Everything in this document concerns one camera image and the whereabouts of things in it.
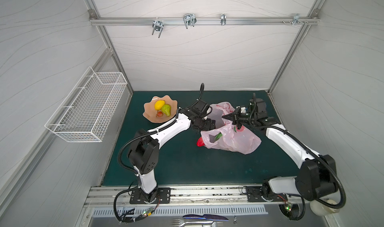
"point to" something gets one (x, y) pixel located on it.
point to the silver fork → (179, 222)
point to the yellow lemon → (159, 104)
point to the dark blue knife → (206, 216)
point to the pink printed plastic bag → (226, 136)
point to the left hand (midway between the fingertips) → (211, 125)
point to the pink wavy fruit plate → (150, 112)
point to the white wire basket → (87, 111)
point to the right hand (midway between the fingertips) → (223, 112)
